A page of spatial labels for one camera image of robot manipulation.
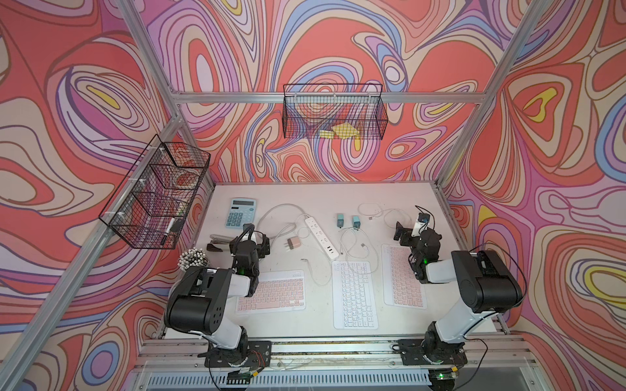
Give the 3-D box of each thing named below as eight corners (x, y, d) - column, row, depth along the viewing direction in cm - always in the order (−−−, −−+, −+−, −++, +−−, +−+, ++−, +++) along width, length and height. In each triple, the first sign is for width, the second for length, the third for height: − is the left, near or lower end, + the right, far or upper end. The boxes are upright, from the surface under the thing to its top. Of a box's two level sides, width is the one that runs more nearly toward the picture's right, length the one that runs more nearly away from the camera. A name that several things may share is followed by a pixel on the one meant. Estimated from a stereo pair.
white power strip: (331, 260, 95) (332, 257, 93) (305, 221, 107) (305, 218, 106) (338, 256, 96) (338, 254, 94) (311, 218, 108) (311, 215, 107)
